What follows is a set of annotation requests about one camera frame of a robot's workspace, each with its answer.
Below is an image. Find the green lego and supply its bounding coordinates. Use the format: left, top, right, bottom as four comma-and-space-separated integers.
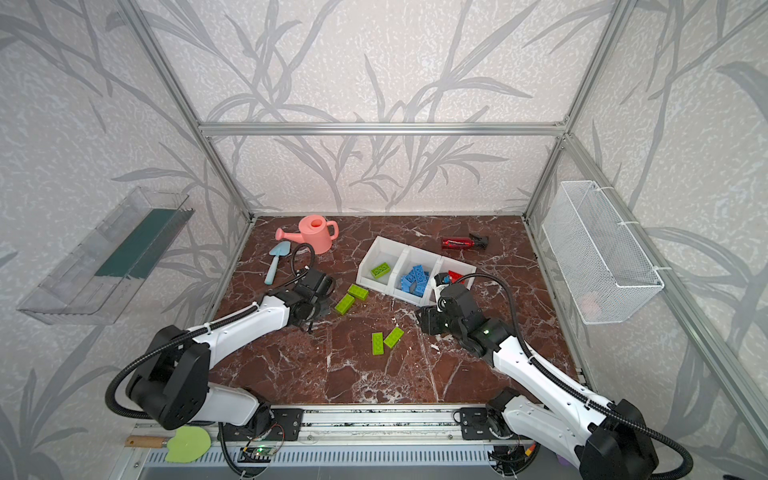
334, 294, 356, 315
371, 332, 384, 356
371, 262, 391, 279
384, 327, 404, 349
347, 284, 369, 301

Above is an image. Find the blue lego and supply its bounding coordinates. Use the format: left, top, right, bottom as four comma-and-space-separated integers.
406, 265, 429, 283
400, 276, 428, 297

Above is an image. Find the red lego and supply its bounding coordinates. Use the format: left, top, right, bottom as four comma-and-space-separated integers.
448, 270, 464, 283

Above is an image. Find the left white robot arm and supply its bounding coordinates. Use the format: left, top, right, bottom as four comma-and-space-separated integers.
105, 263, 335, 436

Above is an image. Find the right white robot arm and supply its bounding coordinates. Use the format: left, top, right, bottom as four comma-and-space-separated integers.
417, 273, 694, 479

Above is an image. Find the middle white bin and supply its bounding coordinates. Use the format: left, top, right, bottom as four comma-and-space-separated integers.
393, 247, 440, 306

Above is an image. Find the white bin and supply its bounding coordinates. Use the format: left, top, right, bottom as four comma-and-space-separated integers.
393, 247, 440, 306
430, 257, 476, 278
356, 236, 406, 295

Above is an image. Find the light blue trowel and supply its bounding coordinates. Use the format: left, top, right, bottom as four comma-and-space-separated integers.
264, 241, 291, 285

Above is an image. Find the right white bin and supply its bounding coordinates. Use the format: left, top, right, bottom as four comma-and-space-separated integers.
430, 257, 476, 278

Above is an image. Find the pink watering can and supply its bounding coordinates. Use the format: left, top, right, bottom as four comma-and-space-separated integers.
275, 214, 340, 255

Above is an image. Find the left white bin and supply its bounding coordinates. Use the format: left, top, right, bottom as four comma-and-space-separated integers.
356, 236, 406, 295

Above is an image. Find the left circuit board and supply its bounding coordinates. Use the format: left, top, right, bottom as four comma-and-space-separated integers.
237, 445, 280, 465

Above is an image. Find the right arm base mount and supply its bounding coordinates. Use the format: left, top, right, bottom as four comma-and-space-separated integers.
453, 407, 513, 440

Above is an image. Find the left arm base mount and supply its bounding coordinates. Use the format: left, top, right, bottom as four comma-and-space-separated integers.
223, 408, 304, 442

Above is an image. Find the white wire basket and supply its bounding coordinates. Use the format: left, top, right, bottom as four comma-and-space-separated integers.
542, 180, 665, 325

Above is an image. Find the aluminium front rail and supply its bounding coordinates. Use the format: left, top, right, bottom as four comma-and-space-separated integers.
107, 403, 649, 480

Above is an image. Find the green spatula wooden handle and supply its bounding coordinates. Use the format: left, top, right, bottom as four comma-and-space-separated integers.
124, 426, 212, 463

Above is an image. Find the clear wall shelf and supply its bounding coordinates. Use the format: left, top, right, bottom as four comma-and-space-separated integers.
17, 187, 194, 325

